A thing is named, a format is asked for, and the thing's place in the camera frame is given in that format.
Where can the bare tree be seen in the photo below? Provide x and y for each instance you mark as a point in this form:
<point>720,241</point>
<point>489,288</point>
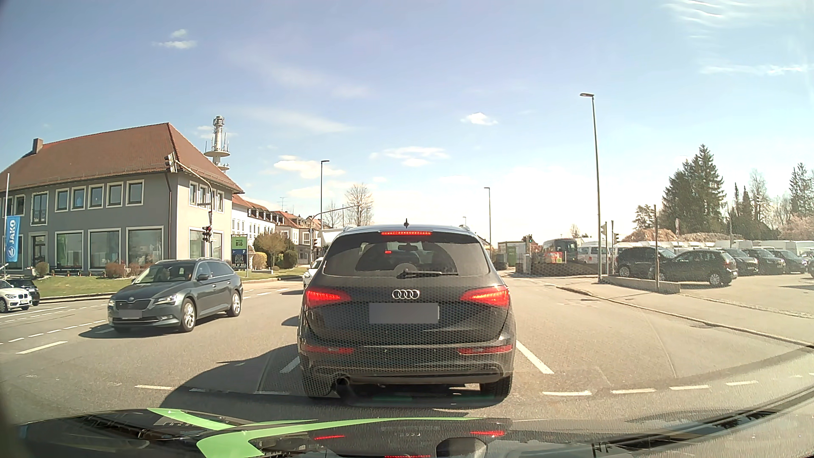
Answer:
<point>359,205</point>

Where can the dark grey SUV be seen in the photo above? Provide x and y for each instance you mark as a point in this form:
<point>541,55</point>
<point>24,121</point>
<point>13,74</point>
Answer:
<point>406,311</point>

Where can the white vehicle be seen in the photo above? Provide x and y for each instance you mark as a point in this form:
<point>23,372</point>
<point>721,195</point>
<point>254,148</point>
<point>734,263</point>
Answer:
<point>311,270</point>

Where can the round bushes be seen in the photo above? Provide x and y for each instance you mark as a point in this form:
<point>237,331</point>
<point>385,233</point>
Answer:
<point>275,249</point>

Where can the row of houses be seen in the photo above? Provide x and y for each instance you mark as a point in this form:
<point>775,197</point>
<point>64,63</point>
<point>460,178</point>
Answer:
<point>267,222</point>

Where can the dark bus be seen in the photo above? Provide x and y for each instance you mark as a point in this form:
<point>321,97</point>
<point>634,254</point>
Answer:
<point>559,248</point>

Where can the green and black sign board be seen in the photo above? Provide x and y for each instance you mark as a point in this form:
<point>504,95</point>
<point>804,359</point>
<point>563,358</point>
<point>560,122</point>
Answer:
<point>239,251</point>

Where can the radio tower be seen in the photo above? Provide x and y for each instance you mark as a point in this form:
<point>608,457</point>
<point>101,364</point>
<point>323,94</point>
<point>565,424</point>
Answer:
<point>218,145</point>

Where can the traffic light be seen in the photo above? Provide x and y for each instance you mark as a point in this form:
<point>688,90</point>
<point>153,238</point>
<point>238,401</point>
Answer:
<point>614,245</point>

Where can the grey estate car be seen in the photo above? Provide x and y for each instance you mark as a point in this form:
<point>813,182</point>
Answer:
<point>175,294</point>

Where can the pole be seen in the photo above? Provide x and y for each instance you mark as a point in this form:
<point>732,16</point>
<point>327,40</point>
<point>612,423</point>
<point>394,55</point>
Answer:
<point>655,245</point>

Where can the car's own bonnet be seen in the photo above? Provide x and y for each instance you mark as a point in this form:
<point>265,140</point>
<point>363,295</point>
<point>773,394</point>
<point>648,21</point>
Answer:
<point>254,436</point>

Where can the group of conifer trees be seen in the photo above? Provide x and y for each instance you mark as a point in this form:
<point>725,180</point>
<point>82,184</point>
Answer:
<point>696,194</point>

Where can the row of parked cars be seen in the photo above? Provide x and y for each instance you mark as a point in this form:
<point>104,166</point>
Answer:
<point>699,264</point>

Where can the grey building with brown roof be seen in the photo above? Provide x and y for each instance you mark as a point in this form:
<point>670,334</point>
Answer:
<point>108,210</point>

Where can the dark car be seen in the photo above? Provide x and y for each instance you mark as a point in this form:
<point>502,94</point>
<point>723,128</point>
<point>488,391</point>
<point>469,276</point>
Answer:
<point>28,287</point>

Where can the blue flag on pole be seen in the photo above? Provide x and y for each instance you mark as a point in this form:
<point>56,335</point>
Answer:
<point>11,239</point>

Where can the white car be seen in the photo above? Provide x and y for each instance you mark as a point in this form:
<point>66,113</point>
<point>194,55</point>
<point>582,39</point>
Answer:
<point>11,296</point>

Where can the tall lamp post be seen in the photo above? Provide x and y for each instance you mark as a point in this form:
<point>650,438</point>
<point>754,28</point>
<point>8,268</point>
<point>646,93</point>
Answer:
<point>596,191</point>

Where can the low concrete wall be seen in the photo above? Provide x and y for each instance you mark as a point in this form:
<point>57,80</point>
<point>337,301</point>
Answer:
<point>639,284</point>

